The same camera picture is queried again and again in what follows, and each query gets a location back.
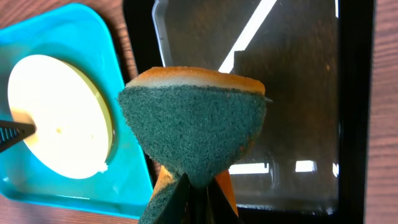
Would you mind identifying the green and yellow sponge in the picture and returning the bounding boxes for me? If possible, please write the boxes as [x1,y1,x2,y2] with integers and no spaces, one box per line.
[117,67,266,223]

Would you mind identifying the green rimmed plate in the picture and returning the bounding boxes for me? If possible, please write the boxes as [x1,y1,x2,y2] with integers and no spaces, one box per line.
[7,55,113,179]

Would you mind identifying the teal plastic tray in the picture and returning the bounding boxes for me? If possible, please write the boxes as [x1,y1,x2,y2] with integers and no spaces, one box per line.
[1,3,152,219]

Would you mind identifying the black water tray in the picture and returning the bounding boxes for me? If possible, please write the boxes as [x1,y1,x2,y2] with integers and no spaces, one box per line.
[123,0,375,223]

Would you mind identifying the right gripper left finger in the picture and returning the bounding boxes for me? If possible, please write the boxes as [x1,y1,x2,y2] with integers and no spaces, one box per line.
[154,174,190,224]

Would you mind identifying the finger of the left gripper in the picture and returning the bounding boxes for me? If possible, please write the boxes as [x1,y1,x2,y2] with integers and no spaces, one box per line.
[1,120,35,152]

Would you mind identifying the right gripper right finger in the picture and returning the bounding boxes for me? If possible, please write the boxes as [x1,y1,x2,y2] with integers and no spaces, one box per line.
[207,179,242,224]

